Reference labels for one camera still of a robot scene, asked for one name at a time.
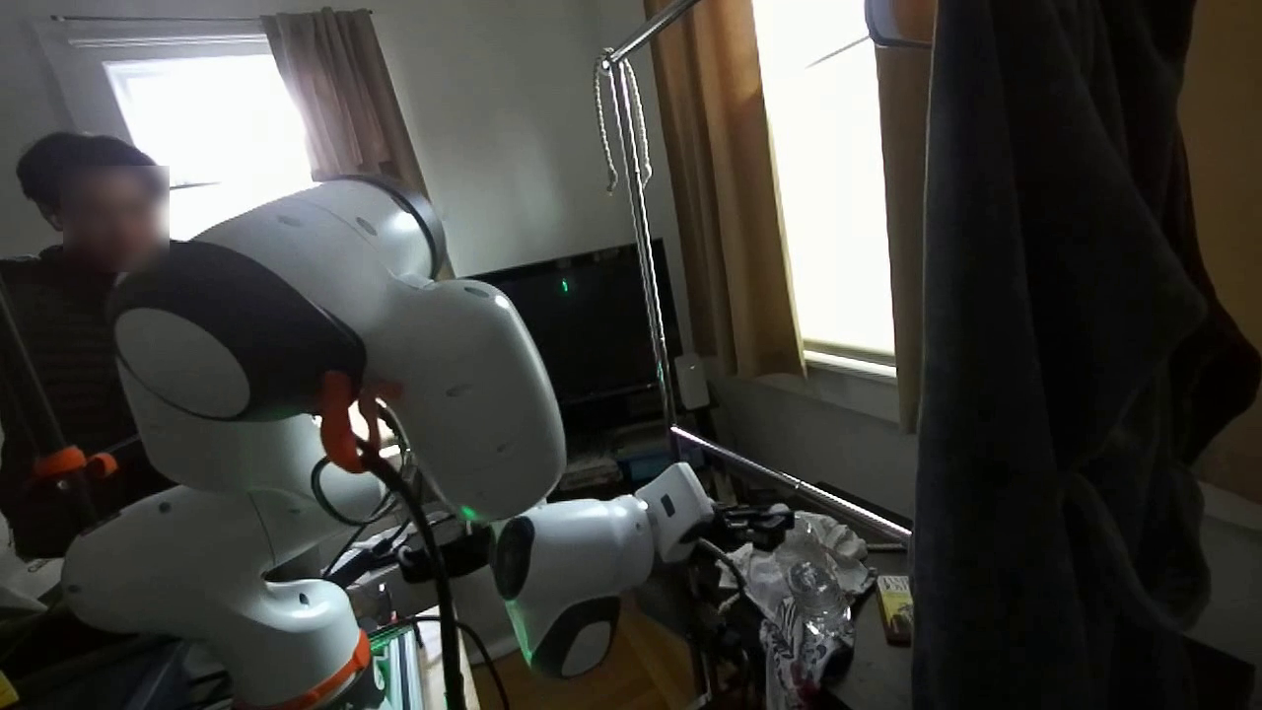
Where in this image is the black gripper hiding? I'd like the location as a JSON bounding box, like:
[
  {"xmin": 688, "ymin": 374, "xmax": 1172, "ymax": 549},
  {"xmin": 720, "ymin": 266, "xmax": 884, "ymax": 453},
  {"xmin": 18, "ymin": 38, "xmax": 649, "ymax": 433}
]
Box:
[{"xmin": 705, "ymin": 492, "xmax": 799, "ymax": 559}]

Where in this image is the clear plastic water bottle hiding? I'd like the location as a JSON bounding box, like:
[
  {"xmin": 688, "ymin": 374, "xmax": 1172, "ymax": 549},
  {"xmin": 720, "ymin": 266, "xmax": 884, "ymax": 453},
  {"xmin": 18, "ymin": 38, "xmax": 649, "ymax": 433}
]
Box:
[{"xmin": 757, "ymin": 558, "xmax": 859, "ymax": 701}]

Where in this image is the white patterned crumpled cloth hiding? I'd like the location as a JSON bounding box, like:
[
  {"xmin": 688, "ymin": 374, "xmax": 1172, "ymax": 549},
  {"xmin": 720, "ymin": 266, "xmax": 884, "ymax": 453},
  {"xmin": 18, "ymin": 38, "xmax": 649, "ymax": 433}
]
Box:
[{"xmin": 726, "ymin": 509, "xmax": 880, "ymax": 628}]

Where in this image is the small white box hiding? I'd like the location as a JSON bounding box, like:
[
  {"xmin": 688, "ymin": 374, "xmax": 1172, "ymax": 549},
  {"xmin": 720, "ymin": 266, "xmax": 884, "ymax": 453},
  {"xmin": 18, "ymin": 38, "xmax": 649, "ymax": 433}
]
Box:
[{"xmin": 669, "ymin": 350, "xmax": 718, "ymax": 417}]

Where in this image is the yellow cardboard box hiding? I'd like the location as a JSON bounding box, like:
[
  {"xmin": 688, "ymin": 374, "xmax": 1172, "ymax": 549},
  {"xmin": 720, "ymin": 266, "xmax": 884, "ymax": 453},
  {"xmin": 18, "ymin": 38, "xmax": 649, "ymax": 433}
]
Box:
[{"xmin": 870, "ymin": 574, "xmax": 920, "ymax": 650}]

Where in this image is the black television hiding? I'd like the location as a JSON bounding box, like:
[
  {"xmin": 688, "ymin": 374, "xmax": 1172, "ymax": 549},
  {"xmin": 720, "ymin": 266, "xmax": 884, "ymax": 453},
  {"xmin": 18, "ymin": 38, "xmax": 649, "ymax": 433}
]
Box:
[{"xmin": 467, "ymin": 237, "xmax": 688, "ymax": 463}]

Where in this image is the chrome metal garment rack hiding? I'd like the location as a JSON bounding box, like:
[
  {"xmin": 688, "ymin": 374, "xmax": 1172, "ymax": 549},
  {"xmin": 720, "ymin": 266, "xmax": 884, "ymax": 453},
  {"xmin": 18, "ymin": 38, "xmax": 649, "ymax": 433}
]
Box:
[{"xmin": 596, "ymin": 0, "xmax": 920, "ymax": 551}]

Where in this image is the dark grey robe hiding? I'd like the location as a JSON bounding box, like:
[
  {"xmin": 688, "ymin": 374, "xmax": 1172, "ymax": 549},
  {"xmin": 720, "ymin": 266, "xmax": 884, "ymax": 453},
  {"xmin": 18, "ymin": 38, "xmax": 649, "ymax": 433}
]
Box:
[{"xmin": 908, "ymin": 0, "xmax": 1262, "ymax": 710}]

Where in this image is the mustard curtain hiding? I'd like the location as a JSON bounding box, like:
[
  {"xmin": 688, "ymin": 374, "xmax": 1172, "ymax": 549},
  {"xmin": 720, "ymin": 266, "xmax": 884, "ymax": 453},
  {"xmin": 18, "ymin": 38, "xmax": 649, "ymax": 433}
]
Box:
[
  {"xmin": 868, "ymin": 0, "xmax": 943, "ymax": 433},
  {"xmin": 638, "ymin": 0, "xmax": 807, "ymax": 386}
]

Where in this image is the bright window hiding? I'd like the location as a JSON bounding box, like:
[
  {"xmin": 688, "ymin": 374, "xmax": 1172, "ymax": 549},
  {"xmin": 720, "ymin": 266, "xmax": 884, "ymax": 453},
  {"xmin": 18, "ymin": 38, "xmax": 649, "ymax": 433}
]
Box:
[
  {"xmin": 97, "ymin": 49, "xmax": 318, "ymax": 240},
  {"xmin": 745, "ymin": 0, "xmax": 901, "ymax": 372}
]

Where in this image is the brown curtain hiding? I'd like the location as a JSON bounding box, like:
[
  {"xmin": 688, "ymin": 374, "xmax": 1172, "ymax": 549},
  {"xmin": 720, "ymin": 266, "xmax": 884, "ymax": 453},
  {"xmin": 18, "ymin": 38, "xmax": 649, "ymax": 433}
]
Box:
[{"xmin": 265, "ymin": 10, "xmax": 433, "ymax": 203}]

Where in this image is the black stand with orange knobs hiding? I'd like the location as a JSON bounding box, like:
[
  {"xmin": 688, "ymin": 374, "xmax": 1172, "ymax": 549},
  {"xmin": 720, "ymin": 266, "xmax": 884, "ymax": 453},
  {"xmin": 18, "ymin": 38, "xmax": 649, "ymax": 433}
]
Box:
[{"xmin": 0, "ymin": 287, "xmax": 131, "ymax": 530}]

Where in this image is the person in dark jacket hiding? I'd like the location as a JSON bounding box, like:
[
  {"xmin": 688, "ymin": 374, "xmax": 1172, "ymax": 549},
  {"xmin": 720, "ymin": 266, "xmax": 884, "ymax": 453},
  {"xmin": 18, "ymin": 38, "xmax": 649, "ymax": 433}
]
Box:
[{"xmin": 0, "ymin": 128, "xmax": 172, "ymax": 549}]

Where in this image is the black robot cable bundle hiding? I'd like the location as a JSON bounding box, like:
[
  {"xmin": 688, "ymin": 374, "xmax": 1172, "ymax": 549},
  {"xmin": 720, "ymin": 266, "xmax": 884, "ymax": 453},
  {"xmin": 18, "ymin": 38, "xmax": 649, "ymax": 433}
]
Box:
[{"xmin": 308, "ymin": 391, "xmax": 475, "ymax": 710}]

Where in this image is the white rope loop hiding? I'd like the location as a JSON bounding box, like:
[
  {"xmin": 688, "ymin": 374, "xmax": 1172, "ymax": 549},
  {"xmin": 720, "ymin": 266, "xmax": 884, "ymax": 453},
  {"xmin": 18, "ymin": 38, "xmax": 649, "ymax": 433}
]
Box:
[
  {"xmin": 591, "ymin": 56, "xmax": 626, "ymax": 203},
  {"xmin": 620, "ymin": 56, "xmax": 657, "ymax": 203}
]

